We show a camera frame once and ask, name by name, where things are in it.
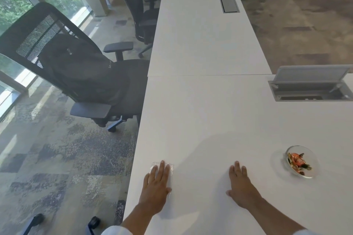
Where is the person's left hand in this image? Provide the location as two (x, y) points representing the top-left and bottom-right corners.
(138, 160), (173, 215)

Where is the person's right hand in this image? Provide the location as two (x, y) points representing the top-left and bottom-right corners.
(226, 161), (264, 210)

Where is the clear plastic bag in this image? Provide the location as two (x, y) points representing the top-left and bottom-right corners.
(149, 161), (175, 197)

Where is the clear glass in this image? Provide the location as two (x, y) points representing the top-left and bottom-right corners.
(284, 145), (320, 179)

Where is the person's right forearm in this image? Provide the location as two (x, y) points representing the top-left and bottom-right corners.
(248, 196), (307, 235)

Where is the person's white left sleeve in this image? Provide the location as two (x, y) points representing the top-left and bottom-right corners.
(100, 225), (125, 235)

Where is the person's white sleeve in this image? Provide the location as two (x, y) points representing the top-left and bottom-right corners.
(292, 228), (318, 235)
(100, 225), (125, 235)

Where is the person's white right sleeve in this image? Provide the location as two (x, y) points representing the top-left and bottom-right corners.
(292, 228), (318, 235)

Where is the blue black chair base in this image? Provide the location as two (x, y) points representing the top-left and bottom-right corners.
(21, 213), (101, 235)

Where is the black backpack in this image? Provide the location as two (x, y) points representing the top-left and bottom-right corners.
(41, 35), (130, 106)

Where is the open grey desk cable box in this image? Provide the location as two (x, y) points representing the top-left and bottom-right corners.
(268, 64), (353, 102)

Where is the closed grey desk cable box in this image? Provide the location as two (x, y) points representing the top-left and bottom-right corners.
(218, 0), (240, 14)

